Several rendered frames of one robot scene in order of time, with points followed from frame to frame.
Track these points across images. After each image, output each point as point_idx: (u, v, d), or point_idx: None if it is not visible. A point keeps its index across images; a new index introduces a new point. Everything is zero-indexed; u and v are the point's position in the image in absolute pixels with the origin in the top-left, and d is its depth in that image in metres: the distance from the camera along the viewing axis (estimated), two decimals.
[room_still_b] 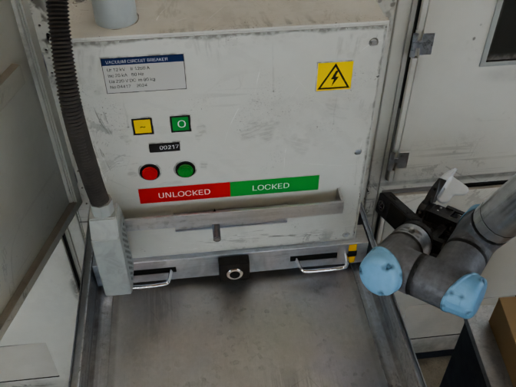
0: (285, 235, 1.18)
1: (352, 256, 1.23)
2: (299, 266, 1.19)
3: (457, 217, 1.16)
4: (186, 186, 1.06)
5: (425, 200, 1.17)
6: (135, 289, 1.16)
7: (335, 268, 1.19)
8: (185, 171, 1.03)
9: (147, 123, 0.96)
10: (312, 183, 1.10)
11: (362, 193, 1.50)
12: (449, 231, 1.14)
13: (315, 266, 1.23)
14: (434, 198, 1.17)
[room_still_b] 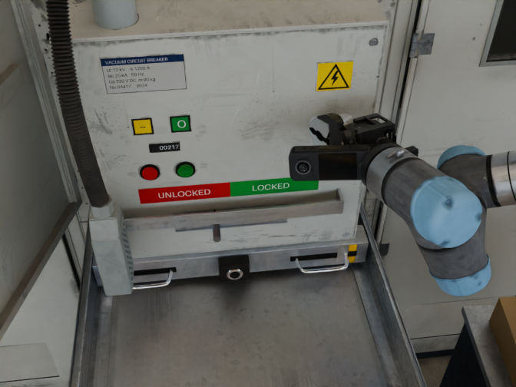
0: (285, 235, 1.18)
1: (352, 256, 1.23)
2: (300, 266, 1.19)
3: None
4: (186, 187, 1.06)
5: (336, 120, 0.89)
6: (135, 289, 1.16)
7: (335, 268, 1.19)
8: (185, 171, 1.03)
9: (147, 123, 0.96)
10: (312, 183, 1.10)
11: (362, 193, 1.50)
12: (387, 140, 0.89)
13: (315, 266, 1.23)
14: (340, 117, 0.90)
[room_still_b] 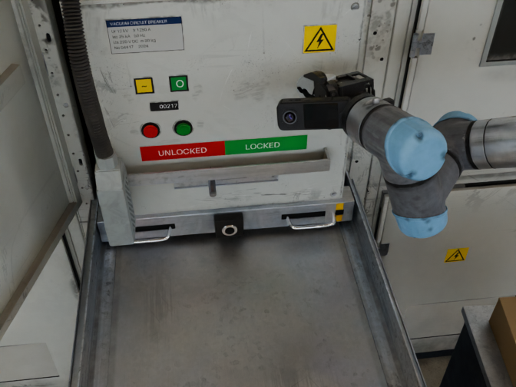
0: (276, 193, 1.27)
1: (339, 215, 1.32)
2: (290, 223, 1.28)
3: None
4: (183, 145, 1.15)
5: (320, 77, 0.97)
6: (137, 243, 1.24)
7: (323, 225, 1.28)
8: (183, 130, 1.12)
9: (147, 82, 1.05)
10: (301, 143, 1.18)
11: (362, 193, 1.50)
12: None
13: (305, 224, 1.32)
14: (324, 74, 0.99)
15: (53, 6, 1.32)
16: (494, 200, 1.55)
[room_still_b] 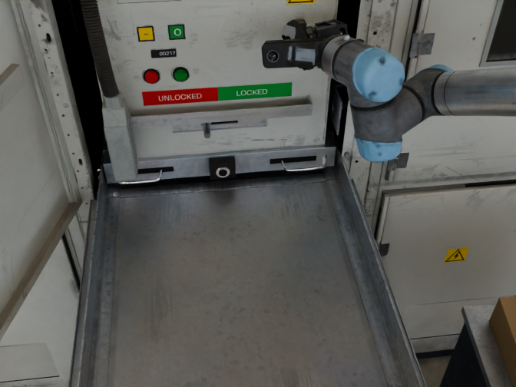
0: (265, 139, 1.40)
1: None
2: (284, 166, 1.42)
3: None
4: (181, 90, 1.29)
5: (300, 22, 1.11)
6: (130, 183, 1.38)
7: (314, 167, 1.41)
8: (180, 75, 1.25)
9: (149, 31, 1.19)
10: (286, 90, 1.32)
11: (362, 193, 1.50)
12: None
13: None
14: (304, 21, 1.12)
15: (53, 6, 1.32)
16: (494, 200, 1.55)
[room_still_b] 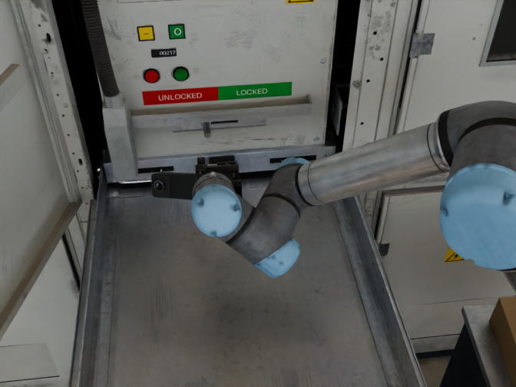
0: (265, 138, 1.40)
1: None
2: None
3: None
4: (181, 90, 1.29)
5: (198, 160, 1.16)
6: (131, 183, 1.38)
7: None
8: (180, 74, 1.25)
9: (149, 30, 1.19)
10: (286, 90, 1.32)
11: (362, 193, 1.50)
12: (234, 178, 1.14)
13: None
14: (204, 159, 1.17)
15: (53, 6, 1.32)
16: None
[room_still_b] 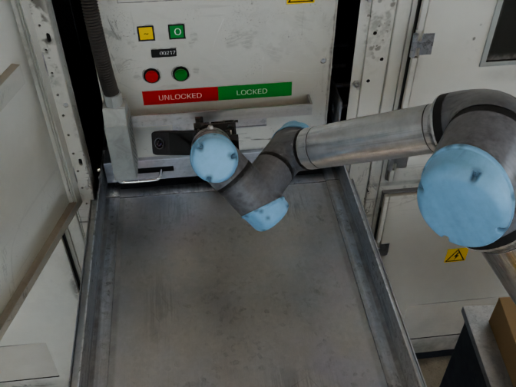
0: (265, 138, 1.40)
1: None
2: None
3: (229, 125, 1.21)
4: (181, 90, 1.29)
5: (196, 118, 1.20)
6: (131, 183, 1.38)
7: None
8: (180, 74, 1.25)
9: (149, 30, 1.19)
10: (286, 90, 1.32)
11: (362, 193, 1.50)
12: None
13: None
14: (203, 118, 1.21)
15: (53, 6, 1.32)
16: None
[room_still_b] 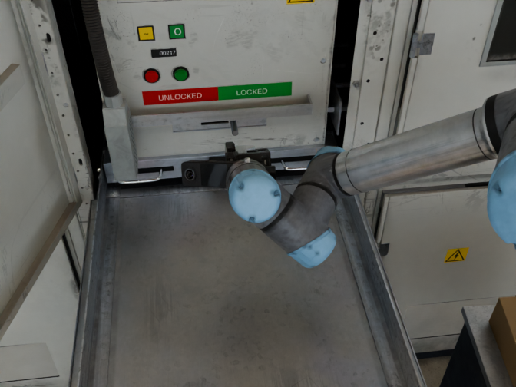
0: (265, 138, 1.40)
1: None
2: (284, 165, 1.42)
3: (262, 154, 1.14)
4: (181, 90, 1.29)
5: (228, 147, 1.13)
6: (131, 183, 1.38)
7: None
8: (180, 74, 1.25)
9: (149, 30, 1.19)
10: (286, 90, 1.32)
11: (362, 193, 1.50)
12: (266, 166, 1.12)
13: None
14: (234, 145, 1.14)
15: (53, 6, 1.32)
16: None
